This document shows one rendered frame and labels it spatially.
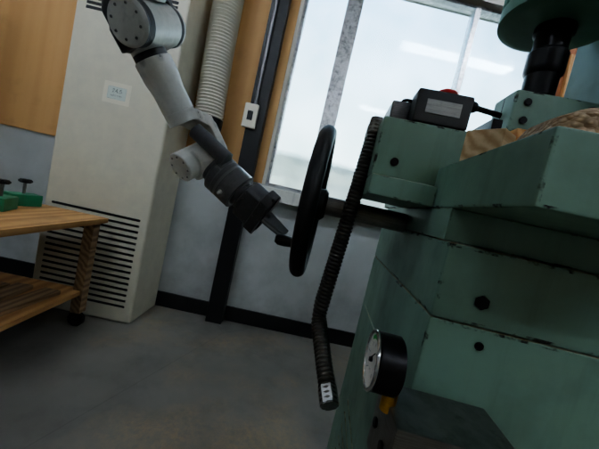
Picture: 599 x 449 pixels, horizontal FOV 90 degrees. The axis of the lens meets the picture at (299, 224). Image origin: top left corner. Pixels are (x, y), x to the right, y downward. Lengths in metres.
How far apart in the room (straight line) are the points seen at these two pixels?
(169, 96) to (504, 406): 0.72
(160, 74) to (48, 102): 1.68
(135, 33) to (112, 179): 1.15
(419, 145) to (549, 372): 0.32
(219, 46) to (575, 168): 1.69
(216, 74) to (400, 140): 1.39
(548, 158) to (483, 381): 0.27
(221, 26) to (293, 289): 1.48
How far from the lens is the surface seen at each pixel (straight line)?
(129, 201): 1.70
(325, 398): 0.44
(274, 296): 1.88
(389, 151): 0.48
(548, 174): 0.28
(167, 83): 0.70
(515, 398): 0.47
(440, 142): 0.50
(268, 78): 1.83
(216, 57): 1.80
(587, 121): 0.32
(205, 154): 0.69
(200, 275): 1.93
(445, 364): 0.42
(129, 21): 0.67
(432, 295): 0.40
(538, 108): 0.66
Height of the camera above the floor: 0.81
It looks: 4 degrees down
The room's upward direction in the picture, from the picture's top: 13 degrees clockwise
